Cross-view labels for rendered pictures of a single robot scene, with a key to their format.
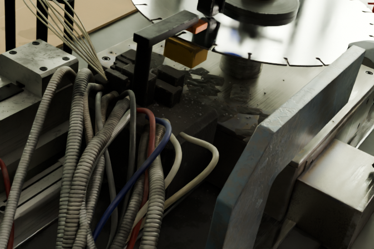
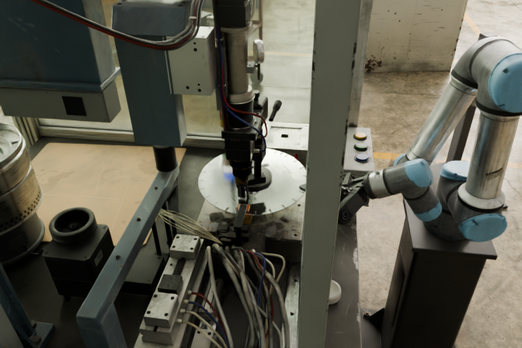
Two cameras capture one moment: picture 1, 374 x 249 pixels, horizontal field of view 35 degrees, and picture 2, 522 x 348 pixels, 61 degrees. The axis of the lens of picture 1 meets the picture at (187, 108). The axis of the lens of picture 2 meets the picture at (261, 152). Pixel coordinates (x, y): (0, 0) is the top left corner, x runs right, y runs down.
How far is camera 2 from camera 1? 0.66 m
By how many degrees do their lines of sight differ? 17
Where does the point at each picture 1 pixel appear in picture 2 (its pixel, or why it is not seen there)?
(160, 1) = (220, 198)
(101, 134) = (241, 269)
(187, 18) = (245, 208)
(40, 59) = (186, 245)
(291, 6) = (269, 175)
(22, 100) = (189, 265)
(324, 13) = (280, 170)
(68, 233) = (252, 309)
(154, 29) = (238, 220)
